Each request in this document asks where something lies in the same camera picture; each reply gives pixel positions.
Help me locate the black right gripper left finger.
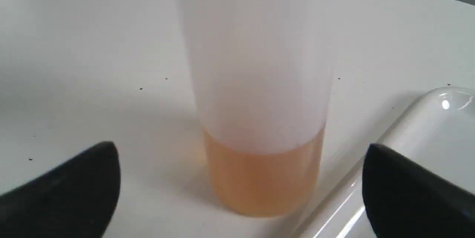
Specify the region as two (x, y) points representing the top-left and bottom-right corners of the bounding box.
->
(0, 141), (121, 238)

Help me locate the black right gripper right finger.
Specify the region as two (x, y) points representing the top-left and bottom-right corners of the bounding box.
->
(362, 143), (475, 238)

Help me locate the translucent squeeze bottle amber liquid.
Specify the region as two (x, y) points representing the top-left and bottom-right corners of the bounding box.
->
(177, 0), (344, 217)

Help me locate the white rectangular plastic tray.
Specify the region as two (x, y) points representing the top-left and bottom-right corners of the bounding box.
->
(292, 86), (475, 238)

